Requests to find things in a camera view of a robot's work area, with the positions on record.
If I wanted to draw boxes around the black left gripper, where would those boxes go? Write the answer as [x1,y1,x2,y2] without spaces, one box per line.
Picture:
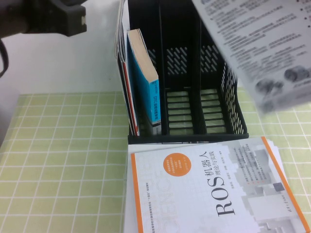
[57,0,87,37]

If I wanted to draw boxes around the white robot systems magazine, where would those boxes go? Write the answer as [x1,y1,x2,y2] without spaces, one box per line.
[190,0,311,114]

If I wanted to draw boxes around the red thin book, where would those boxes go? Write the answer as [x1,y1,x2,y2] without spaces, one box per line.
[116,0,136,135]

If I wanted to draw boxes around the blue paperback book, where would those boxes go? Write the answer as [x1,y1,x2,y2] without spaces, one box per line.
[126,28,162,135]

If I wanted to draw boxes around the thick white book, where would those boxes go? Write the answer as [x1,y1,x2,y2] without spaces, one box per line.
[123,142,268,233]

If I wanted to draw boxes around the black mesh book holder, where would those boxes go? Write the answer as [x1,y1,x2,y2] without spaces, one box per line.
[115,0,250,145]

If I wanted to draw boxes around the white orange ROS book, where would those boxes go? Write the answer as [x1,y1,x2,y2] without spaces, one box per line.
[130,136,311,233]

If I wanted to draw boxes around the magazine with red spine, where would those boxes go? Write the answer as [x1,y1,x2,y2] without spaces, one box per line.
[119,0,140,136]

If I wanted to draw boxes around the green checkered tablecloth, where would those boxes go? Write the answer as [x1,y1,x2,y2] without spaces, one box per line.
[0,86,311,233]

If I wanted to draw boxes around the white magazine with fanned pages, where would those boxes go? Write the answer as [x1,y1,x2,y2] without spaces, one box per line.
[266,138,287,175]

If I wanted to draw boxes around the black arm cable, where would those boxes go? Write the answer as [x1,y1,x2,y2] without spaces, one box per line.
[0,40,10,77]

